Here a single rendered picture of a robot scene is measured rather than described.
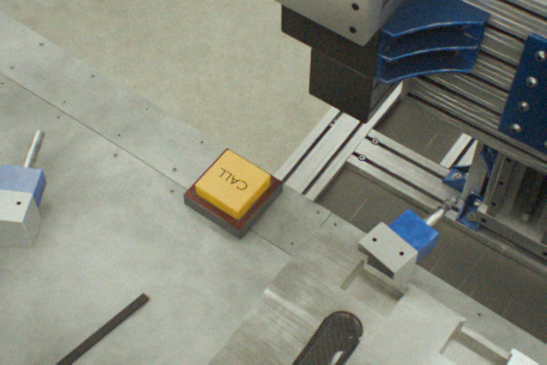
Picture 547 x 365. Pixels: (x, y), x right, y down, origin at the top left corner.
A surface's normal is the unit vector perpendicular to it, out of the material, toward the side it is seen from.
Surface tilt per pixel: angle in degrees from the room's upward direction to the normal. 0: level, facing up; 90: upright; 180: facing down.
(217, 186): 0
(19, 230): 90
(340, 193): 0
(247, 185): 0
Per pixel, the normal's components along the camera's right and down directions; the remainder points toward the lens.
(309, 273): 0.01, -0.57
